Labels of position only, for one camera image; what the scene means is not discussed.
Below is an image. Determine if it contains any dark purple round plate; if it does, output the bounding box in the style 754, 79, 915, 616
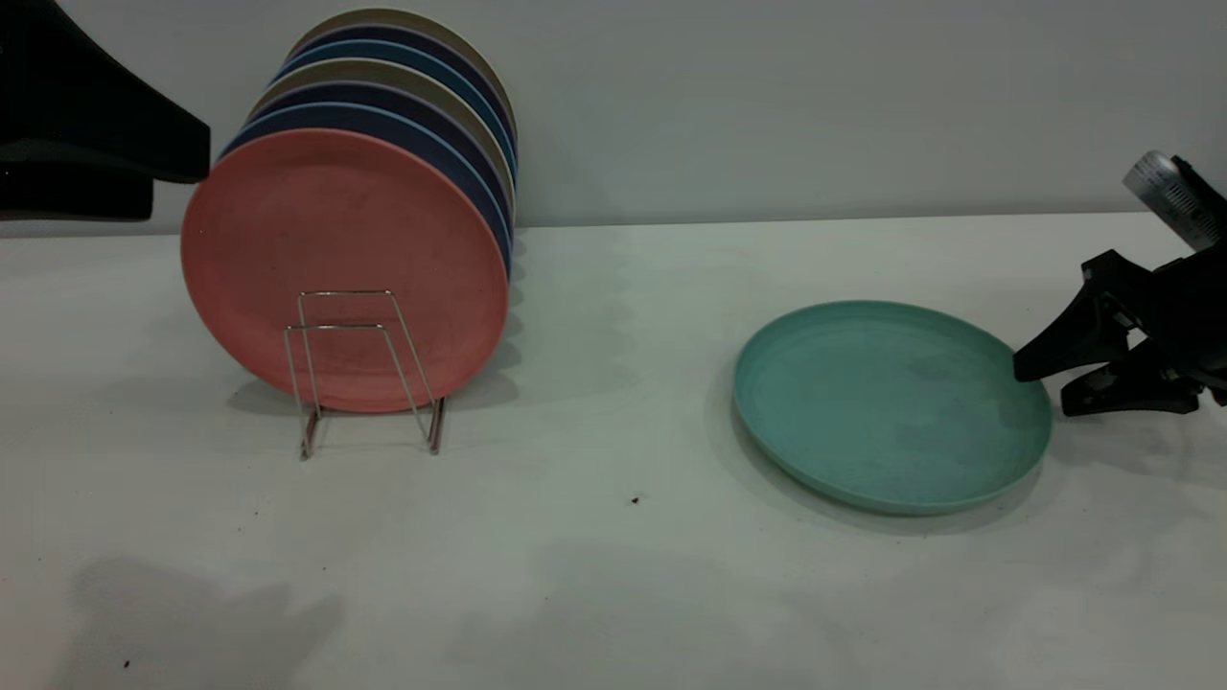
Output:
292, 25, 520, 159
251, 81, 516, 231

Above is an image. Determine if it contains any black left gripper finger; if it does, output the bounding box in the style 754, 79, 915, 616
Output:
0, 144, 154, 223
0, 0, 212, 183

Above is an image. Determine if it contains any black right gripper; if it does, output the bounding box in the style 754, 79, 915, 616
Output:
1013, 250, 1227, 417

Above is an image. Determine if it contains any beige round plate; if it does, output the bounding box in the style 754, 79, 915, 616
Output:
288, 9, 520, 145
251, 59, 518, 217

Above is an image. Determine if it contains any teal blue round plate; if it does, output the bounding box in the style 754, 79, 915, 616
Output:
276, 40, 520, 188

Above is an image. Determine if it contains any green round plate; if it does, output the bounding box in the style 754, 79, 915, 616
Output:
733, 301, 1053, 517

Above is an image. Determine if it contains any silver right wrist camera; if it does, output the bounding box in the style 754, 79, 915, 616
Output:
1123, 150, 1227, 252

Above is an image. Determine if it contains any pink round plate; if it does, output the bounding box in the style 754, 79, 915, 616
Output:
181, 129, 510, 415

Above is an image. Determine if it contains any metal wire plate rack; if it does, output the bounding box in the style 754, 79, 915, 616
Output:
285, 290, 447, 461

